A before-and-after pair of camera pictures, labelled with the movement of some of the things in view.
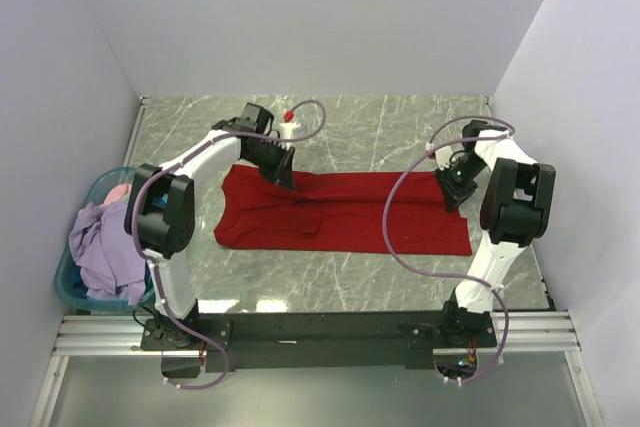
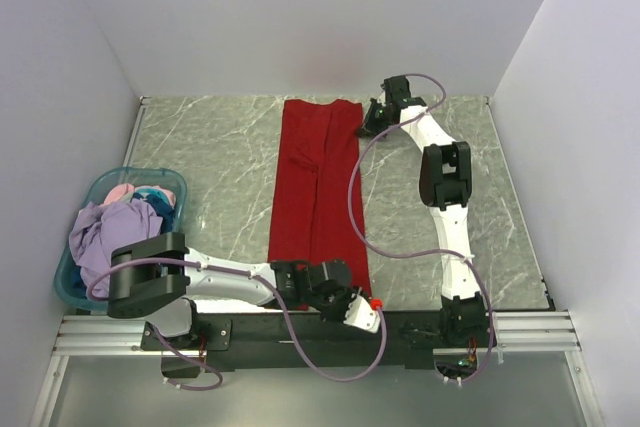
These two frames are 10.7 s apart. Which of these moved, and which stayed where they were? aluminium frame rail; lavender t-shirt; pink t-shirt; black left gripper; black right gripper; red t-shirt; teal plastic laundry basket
Moved: black left gripper; black right gripper; red t-shirt
Stayed: pink t-shirt; aluminium frame rail; teal plastic laundry basket; lavender t-shirt
